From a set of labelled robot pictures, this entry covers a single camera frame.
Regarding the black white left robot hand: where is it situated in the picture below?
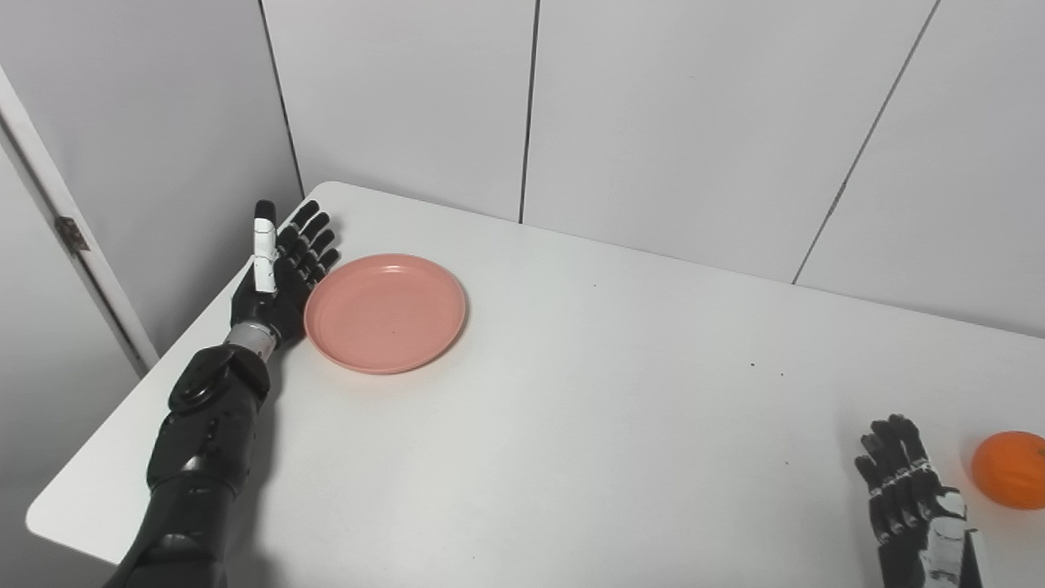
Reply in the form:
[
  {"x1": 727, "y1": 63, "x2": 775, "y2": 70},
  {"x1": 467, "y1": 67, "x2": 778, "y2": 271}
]
[{"x1": 230, "y1": 199, "x2": 341, "y2": 350}]

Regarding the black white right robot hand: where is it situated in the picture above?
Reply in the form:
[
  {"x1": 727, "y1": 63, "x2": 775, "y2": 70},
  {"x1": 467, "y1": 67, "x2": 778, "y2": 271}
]
[{"x1": 854, "y1": 414, "x2": 993, "y2": 588}]

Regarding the pink round plate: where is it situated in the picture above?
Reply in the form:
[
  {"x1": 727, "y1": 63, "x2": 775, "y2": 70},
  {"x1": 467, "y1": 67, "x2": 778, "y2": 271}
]
[{"x1": 303, "y1": 253, "x2": 468, "y2": 376}]

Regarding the orange fruit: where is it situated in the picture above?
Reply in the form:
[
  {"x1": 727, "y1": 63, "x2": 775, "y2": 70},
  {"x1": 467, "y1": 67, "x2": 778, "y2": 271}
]
[{"x1": 971, "y1": 431, "x2": 1045, "y2": 510}]

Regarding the metal door hinge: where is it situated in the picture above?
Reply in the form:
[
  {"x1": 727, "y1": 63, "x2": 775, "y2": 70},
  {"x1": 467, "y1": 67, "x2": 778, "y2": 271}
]
[{"x1": 55, "y1": 216, "x2": 91, "y2": 254}]

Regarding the white door frame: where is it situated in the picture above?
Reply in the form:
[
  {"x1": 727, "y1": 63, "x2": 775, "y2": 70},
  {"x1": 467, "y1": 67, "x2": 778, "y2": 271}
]
[{"x1": 0, "y1": 64, "x2": 161, "y2": 375}]

